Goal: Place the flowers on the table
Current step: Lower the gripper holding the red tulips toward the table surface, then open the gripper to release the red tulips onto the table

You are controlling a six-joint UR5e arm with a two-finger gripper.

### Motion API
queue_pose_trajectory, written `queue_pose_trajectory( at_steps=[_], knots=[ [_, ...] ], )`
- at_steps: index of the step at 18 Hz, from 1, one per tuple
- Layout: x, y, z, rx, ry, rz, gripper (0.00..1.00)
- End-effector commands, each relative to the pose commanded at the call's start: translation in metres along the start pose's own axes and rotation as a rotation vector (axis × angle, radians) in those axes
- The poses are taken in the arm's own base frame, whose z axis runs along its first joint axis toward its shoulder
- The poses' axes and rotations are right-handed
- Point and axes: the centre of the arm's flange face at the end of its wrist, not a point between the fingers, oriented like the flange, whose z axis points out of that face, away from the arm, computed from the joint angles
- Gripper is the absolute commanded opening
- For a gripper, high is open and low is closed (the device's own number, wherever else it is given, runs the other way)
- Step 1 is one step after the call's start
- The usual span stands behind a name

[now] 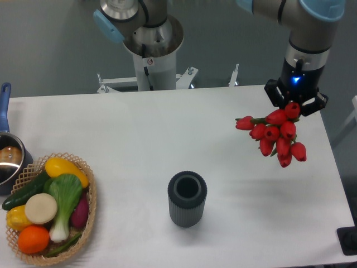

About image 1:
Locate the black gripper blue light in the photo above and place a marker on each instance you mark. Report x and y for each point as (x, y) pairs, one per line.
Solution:
(300, 86)

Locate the red tulip bouquet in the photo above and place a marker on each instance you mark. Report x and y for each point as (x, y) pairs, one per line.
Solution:
(276, 134)

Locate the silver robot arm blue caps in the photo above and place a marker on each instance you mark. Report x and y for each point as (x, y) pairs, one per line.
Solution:
(312, 24)

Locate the dark grey ribbed vase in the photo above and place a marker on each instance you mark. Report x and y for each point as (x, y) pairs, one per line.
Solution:
(187, 192)

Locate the black device at table edge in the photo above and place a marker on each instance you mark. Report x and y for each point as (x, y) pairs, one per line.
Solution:
(347, 239)

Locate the green bok choy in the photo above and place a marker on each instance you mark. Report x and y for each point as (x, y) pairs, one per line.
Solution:
(66, 190)

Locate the purple sweet potato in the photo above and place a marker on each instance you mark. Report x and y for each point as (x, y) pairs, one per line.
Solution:
(80, 215)

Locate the yellow squash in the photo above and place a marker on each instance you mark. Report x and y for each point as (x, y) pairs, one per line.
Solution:
(56, 166)

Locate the green chili pepper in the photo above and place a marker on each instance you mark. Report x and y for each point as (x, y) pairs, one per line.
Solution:
(64, 247)

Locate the beige round biscuit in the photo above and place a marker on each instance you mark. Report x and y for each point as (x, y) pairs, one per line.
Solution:
(41, 208)

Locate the woven wicker basket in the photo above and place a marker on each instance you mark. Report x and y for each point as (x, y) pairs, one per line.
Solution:
(28, 174)

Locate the dark green cucumber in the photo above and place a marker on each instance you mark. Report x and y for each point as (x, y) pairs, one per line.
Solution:
(21, 196)

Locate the orange fruit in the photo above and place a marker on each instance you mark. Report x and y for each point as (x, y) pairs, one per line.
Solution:
(33, 239)

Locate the yellow bell pepper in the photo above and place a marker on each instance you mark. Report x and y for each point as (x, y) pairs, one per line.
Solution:
(17, 219)

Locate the white metal base frame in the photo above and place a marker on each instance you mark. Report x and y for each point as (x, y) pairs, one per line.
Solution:
(183, 81)

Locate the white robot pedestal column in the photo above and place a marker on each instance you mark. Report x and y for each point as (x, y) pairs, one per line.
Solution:
(154, 54)

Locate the blue handled saucepan with lid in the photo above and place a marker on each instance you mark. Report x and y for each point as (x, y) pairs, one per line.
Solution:
(14, 155)

